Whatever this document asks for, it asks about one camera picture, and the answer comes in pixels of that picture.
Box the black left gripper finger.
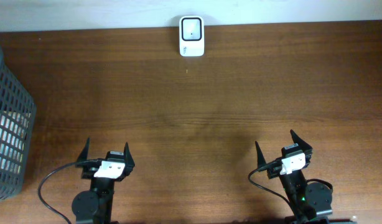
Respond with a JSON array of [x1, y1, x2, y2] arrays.
[[75, 138, 90, 167], [124, 142, 135, 171]]

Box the black cable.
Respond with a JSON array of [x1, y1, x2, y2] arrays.
[[37, 158, 102, 224], [248, 160, 293, 208]]

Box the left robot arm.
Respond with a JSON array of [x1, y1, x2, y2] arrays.
[[72, 139, 135, 224]]

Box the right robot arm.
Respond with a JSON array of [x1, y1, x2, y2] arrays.
[[248, 130, 333, 223]]

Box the left black cable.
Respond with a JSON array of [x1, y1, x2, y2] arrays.
[[37, 158, 102, 224]]

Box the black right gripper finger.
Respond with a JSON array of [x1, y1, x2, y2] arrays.
[[290, 129, 313, 152], [255, 141, 267, 171]]

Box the white barcode scanner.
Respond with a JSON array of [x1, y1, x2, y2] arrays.
[[179, 16, 205, 57]]

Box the right black cable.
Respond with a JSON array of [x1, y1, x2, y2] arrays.
[[248, 160, 293, 208]]

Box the grey plastic mesh basket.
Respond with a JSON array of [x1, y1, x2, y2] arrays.
[[0, 46, 37, 202]]

